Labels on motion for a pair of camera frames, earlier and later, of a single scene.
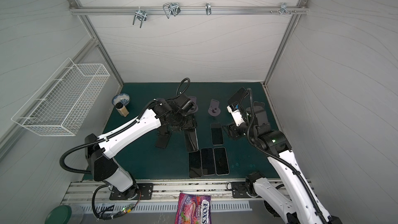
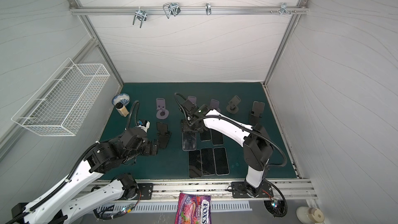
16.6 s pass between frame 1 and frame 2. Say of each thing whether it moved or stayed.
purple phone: stayed
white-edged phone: stayed
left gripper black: moved
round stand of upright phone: stayed
